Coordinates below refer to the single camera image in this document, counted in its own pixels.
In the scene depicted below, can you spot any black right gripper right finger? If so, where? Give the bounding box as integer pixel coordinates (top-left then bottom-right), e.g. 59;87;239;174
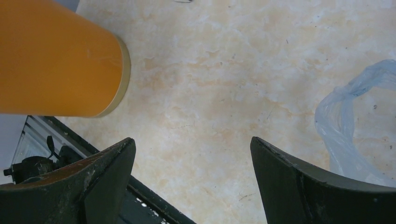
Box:
250;137;396;224

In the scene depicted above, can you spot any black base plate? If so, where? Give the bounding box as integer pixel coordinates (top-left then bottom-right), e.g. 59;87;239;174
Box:
38;116;195;224

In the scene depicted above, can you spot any orange trash bin gold rim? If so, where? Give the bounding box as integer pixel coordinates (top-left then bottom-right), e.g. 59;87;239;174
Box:
0;0;131;117

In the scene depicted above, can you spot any translucent blue plastic bag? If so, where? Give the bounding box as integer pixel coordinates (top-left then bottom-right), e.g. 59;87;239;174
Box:
314;59;396;187

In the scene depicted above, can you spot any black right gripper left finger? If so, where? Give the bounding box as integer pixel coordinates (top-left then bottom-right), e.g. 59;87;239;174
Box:
0;138;136;224

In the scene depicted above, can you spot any aluminium frame rail front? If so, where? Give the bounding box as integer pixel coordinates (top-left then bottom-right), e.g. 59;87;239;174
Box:
12;115;83;164

